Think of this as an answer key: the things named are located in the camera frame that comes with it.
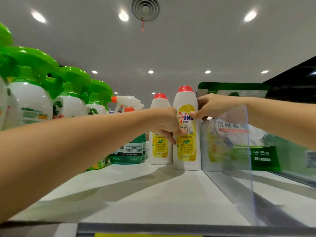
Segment yellow price tag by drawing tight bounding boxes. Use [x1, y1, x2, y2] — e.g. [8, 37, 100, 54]
[94, 232, 191, 237]

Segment person's right forearm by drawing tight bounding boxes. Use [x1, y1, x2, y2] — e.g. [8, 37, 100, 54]
[243, 96, 316, 152]

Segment round ceiling vent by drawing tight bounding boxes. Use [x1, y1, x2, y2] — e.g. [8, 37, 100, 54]
[131, 0, 161, 22]

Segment person's right hand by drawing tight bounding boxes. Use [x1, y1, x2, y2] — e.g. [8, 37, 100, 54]
[190, 93, 248, 121]

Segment large green white cleaner pouch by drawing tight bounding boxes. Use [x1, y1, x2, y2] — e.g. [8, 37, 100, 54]
[197, 82, 282, 174]

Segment white red-capped cleaner bottle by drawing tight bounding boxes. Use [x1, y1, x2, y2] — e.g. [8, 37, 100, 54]
[172, 85, 202, 171]
[148, 92, 174, 165]

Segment row of green pump bottles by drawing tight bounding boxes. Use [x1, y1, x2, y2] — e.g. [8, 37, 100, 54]
[0, 22, 115, 172]

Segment person's left forearm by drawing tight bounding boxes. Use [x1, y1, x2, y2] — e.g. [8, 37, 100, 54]
[0, 108, 165, 224]

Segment person's left hand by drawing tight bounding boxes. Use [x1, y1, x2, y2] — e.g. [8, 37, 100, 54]
[150, 107, 189, 145]

